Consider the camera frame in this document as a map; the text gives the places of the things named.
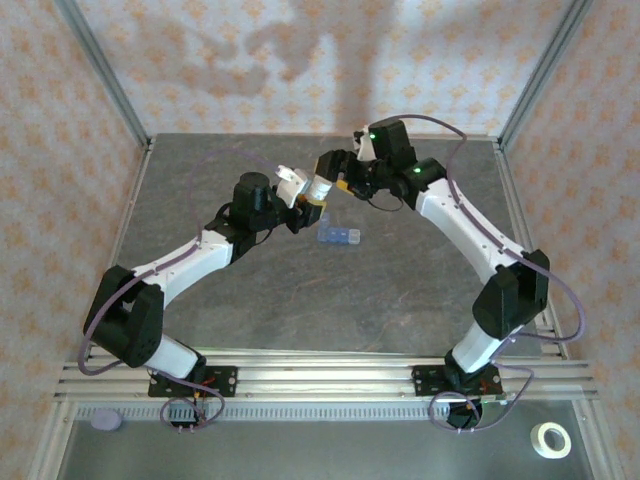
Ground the white pill bottle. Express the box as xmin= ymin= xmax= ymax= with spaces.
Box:
xmin=305 ymin=177 xmax=334 ymax=201

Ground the blue translucent pill organizer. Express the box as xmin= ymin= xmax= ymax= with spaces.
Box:
xmin=317 ymin=212 xmax=362 ymax=247

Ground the grey metal shelf plate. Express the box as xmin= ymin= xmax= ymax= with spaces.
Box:
xmin=54 ymin=419 xmax=594 ymax=480

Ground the black round device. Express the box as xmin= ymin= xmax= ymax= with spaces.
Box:
xmin=446 ymin=398 xmax=486 ymax=432

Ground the purple round disc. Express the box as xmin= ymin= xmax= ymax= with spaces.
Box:
xmin=90 ymin=408 xmax=122 ymax=432

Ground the white tape roll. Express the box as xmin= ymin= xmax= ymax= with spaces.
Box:
xmin=529 ymin=421 xmax=573 ymax=459

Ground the thin black left gripper cable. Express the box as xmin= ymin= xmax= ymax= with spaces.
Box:
xmin=247 ymin=227 xmax=281 ymax=249

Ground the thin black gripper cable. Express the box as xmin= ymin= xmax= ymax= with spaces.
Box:
xmin=247 ymin=227 xmax=281 ymax=249
xmin=364 ymin=189 xmax=409 ymax=214

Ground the thin black right gripper cable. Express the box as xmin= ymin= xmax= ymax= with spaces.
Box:
xmin=364 ymin=189 xmax=409 ymax=214

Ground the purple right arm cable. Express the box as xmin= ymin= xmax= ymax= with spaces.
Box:
xmin=397 ymin=113 xmax=587 ymax=434

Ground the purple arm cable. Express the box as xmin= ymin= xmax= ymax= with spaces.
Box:
xmin=77 ymin=149 xmax=279 ymax=432
xmin=397 ymin=113 xmax=587 ymax=434

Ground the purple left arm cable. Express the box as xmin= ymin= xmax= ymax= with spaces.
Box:
xmin=77 ymin=149 xmax=279 ymax=432

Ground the aluminium table side rail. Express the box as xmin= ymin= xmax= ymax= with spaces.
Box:
xmin=492 ymin=139 xmax=570 ymax=360
xmin=79 ymin=142 xmax=154 ymax=362

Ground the aluminium mounting rail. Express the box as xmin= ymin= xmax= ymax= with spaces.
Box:
xmin=53 ymin=349 xmax=600 ymax=402

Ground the aluminium frame post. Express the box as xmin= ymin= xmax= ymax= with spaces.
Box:
xmin=497 ymin=0 xmax=597 ymax=151
xmin=53 ymin=0 xmax=154 ymax=151

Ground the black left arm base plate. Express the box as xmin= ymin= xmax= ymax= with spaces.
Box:
xmin=147 ymin=364 xmax=239 ymax=400

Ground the slotted grey cable duct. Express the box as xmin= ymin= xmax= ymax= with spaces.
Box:
xmin=74 ymin=403 xmax=509 ymax=424

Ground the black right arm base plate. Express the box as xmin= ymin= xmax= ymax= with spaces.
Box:
xmin=412 ymin=364 xmax=503 ymax=400

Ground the aluminium frame leg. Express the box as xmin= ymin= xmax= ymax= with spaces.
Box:
xmin=572 ymin=399 xmax=619 ymax=480
xmin=27 ymin=399 xmax=81 ymax=480

